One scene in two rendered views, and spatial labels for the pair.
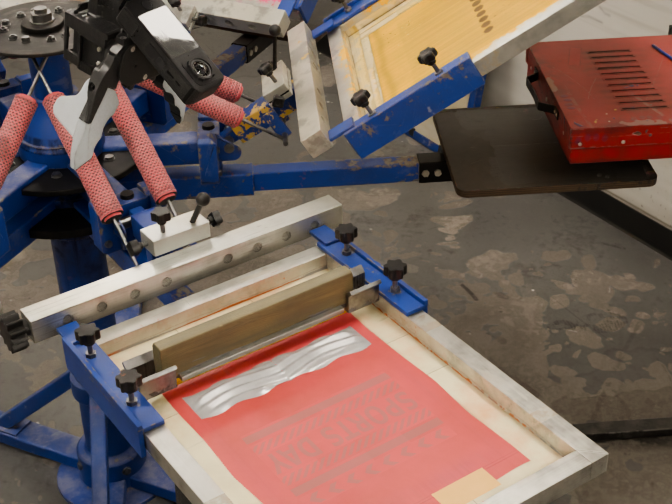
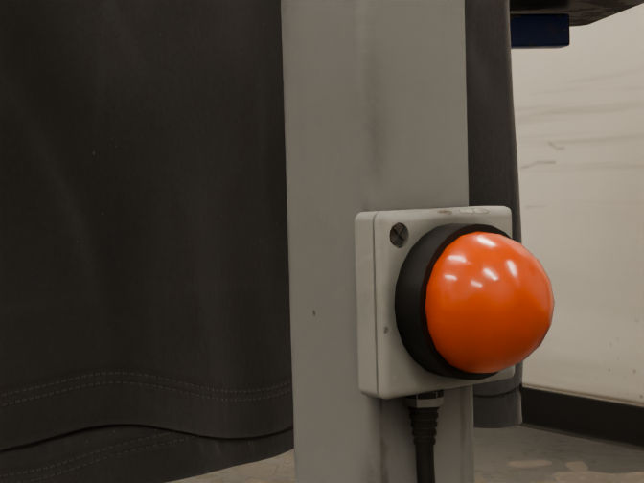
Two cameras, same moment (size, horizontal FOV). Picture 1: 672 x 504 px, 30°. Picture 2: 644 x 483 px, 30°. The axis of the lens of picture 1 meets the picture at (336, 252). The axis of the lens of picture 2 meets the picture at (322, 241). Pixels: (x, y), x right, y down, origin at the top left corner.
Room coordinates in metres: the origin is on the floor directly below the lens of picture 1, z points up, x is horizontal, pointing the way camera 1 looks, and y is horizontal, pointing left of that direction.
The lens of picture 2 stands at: (0.77, -0.15, 0.68)
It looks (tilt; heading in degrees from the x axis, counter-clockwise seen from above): 3 degrees down; 357
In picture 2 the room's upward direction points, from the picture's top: 2 degrees counter-clockwise
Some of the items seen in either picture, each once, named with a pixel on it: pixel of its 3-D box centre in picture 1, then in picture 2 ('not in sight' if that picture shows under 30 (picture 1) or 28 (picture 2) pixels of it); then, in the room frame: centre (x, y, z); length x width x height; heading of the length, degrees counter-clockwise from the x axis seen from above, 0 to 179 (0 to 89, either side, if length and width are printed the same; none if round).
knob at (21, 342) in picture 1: (20, 329); not in sight; (1.83, 0.58, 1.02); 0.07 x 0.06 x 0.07; 34
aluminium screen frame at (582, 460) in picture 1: (321, 403); not in sight; (1.66, 0.03, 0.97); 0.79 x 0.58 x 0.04; 34
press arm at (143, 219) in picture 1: (164, 239); not in sight; (2.13, 0.34, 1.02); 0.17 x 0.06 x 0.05; 34
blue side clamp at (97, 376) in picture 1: (112, 390); not in sight; (1.70, 0.40, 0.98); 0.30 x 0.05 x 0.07; 34
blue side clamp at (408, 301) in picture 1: (370, 282); not in sight; (2.01, -0.07, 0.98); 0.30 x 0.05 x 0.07; 34
